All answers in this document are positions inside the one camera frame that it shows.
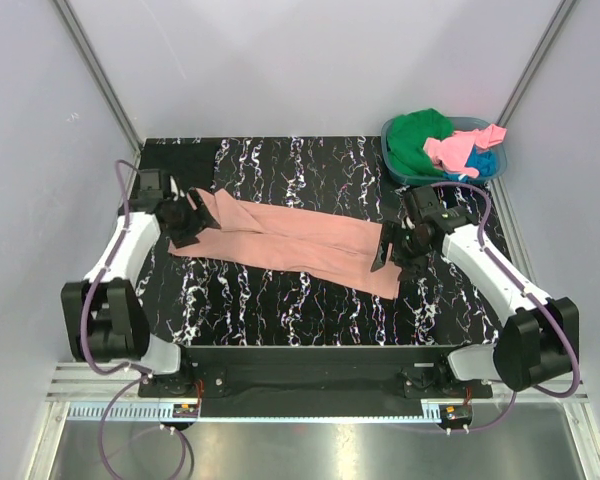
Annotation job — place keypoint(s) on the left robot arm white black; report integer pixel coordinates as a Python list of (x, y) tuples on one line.
[(106, 325)]

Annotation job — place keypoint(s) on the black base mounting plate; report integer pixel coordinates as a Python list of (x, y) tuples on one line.
[(313, 382)]

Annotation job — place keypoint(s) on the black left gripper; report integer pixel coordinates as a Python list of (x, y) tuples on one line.
[(197, 219)]

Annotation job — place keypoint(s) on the left orange connector box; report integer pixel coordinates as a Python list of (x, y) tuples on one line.
[(185, 410)]

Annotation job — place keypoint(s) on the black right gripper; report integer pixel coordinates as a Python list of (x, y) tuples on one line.
[(410, 267)]

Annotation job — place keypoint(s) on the dusty pink t shirt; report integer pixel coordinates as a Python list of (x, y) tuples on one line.
[(335, 248)]

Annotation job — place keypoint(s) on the orange connector box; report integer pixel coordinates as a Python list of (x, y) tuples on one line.
[(457, 412), (185, 410)]

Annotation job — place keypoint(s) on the bright pink t shirt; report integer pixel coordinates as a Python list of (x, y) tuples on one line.
[(451, 154)]

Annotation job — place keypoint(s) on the blue plastic laundry basket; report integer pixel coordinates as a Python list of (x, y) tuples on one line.
[(459, 123)]

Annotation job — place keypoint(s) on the green t shirt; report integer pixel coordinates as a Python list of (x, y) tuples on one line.
[(406, 139)]

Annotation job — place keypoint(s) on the right orange connector box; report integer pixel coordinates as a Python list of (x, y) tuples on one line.
[(457, 412)]

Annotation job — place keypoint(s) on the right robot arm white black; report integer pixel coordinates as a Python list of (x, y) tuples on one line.
[(539, 340)]

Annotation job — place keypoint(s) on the blue t shirt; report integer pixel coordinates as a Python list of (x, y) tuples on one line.
[(485, 162)]

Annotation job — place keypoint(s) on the folded black t shirt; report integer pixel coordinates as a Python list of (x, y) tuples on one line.
[(190, 161)]

